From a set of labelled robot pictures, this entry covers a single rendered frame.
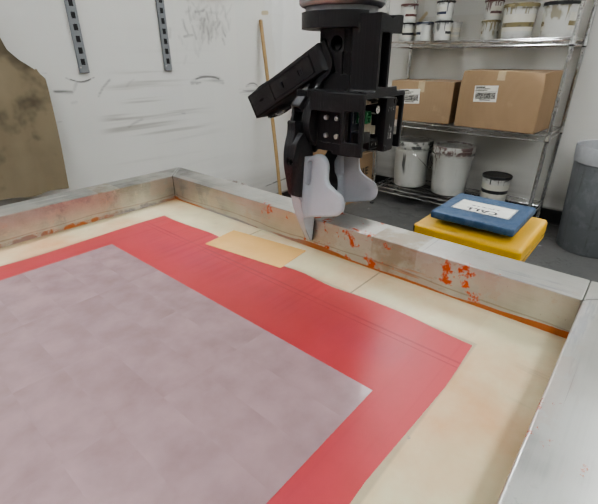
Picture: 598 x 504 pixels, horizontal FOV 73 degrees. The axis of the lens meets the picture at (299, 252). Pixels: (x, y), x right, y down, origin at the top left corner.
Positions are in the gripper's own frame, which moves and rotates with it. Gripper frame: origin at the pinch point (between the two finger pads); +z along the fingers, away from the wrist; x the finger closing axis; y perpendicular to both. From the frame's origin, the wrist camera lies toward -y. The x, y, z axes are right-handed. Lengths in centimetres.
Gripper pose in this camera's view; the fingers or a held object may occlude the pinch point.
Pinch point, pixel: (318, 220)
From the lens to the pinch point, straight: 45.6
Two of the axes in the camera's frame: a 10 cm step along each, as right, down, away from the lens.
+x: 6.5, -3.3, 6.8
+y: 7.6, 2.9, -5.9
